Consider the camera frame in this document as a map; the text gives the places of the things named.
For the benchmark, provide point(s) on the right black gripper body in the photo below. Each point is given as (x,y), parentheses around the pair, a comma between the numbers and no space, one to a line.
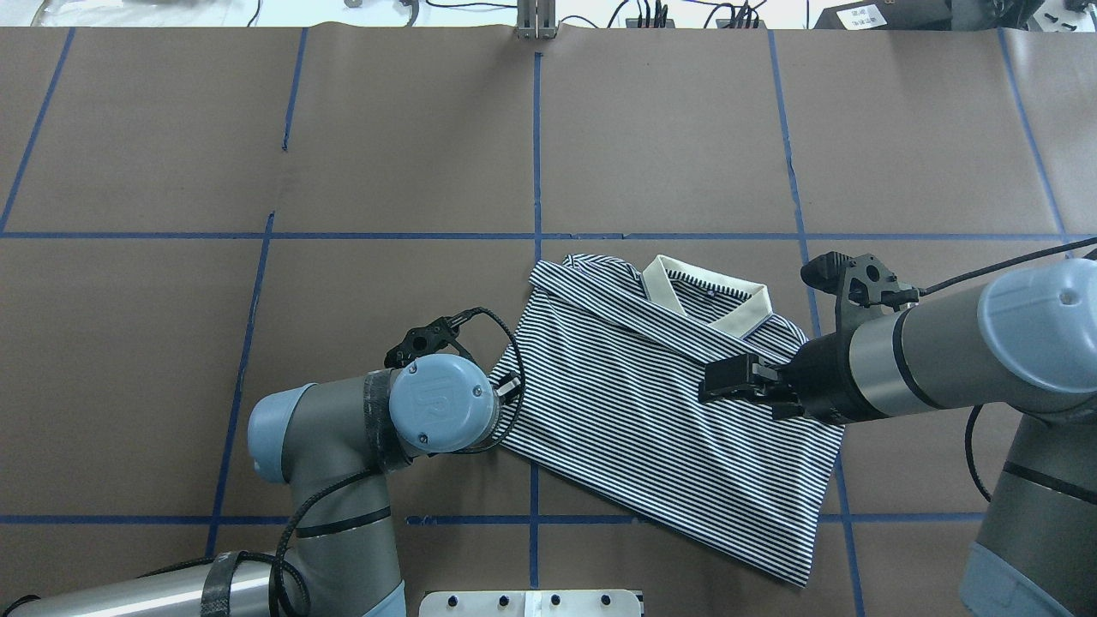
(817,380)

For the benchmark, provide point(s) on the black box with label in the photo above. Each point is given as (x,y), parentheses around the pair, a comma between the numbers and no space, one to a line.
(886,15)

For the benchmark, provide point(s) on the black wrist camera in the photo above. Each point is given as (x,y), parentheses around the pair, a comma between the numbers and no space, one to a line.
(865,288)
(430,339)

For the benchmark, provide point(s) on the navy white striped polo shirt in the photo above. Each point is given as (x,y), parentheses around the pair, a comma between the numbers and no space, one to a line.
(613,355)

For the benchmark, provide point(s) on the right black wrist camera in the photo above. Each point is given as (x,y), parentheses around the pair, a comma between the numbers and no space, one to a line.
(865,288)

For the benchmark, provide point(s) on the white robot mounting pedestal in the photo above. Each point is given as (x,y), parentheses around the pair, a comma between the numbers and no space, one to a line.
(597,602)

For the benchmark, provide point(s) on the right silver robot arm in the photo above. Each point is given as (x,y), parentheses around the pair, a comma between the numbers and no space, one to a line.
(1024,339)

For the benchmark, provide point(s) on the aluminium frame post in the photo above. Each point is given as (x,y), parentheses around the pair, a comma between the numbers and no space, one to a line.
(536,19)

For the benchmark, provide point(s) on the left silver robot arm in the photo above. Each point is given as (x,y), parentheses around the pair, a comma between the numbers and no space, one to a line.
(333,445)

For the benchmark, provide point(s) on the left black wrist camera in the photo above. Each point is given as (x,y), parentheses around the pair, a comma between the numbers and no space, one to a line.
(430,339)

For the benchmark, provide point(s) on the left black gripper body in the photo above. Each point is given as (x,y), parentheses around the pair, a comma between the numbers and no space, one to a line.
(507,387)

